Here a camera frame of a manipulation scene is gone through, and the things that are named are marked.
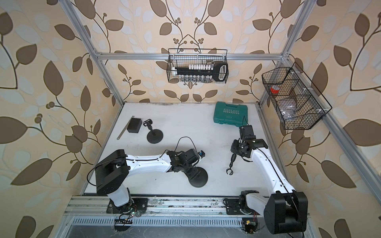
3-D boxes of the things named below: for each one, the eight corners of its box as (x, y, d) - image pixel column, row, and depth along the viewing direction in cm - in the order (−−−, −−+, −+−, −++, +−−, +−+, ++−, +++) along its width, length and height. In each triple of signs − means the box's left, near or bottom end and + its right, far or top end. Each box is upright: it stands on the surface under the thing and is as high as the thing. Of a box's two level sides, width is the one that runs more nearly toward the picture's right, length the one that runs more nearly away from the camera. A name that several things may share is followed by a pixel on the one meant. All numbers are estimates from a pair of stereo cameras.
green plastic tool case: (211, 123, 110) (211, 118, 106) (214, 105, 122) (215, 100, 118) (246, 128, 107) (248, 124, 103) (246, 109, 119) (247, 105, 115)
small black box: (128, 133, 106) (126, 129, 102) (132, 121, 113) (130, 117, 109) (139, 133, 106) (137, 129, 102) (142, 121, 113) (140, 117, 109)
